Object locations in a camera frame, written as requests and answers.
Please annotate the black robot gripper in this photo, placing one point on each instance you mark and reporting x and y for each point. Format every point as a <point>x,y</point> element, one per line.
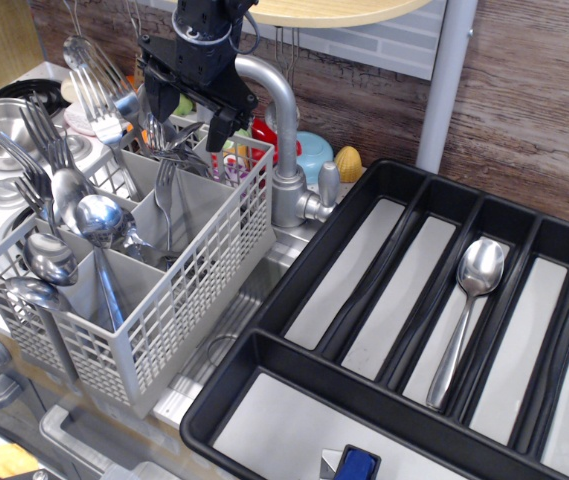
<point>199,62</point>

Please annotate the big steel spoon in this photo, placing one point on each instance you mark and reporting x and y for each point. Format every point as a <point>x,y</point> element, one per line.
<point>166,143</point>

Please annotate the slotted steel spoon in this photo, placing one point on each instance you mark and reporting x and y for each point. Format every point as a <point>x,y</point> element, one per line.
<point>79,52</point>

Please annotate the steel spoon behind centre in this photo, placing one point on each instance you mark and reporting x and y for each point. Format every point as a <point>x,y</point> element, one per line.
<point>69,187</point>

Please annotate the grey plastic cutlery basket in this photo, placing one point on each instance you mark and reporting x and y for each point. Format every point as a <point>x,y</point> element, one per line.
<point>221,230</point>

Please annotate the steel spoon front left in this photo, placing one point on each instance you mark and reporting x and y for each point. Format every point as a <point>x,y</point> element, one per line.
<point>51,259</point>

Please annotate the steel spoon lowest left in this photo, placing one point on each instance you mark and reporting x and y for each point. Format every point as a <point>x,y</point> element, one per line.
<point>37,292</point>

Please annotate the black cutlery tray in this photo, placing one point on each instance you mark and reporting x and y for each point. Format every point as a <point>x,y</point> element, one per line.
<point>345,348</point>

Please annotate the steel spoon in tray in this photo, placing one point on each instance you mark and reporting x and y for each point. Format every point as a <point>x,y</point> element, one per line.
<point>479,272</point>

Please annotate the steel fork middle compartment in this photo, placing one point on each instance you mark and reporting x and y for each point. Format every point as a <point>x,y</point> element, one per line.
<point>163,195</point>

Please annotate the red toy pepper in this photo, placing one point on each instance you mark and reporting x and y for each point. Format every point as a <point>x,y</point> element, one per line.
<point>262,132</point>

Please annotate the large steel fork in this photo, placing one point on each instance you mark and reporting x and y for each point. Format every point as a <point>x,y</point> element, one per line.
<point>102,116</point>

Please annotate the light blue toy bowl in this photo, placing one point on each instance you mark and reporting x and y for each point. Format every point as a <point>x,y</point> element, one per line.
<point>315,151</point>

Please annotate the silver kitchen faucet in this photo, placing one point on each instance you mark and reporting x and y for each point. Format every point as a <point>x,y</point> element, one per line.
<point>293,202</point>

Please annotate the steel fork left cluster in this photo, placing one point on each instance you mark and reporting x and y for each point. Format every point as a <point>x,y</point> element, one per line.
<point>35,186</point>

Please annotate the light wooden round shelf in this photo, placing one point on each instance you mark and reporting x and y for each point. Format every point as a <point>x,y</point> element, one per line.
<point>331,14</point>

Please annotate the yellow toy corn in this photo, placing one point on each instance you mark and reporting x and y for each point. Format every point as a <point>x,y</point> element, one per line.
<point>349,164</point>

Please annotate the blue block bottom edge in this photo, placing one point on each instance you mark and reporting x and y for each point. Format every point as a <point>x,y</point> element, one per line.
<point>357,464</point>

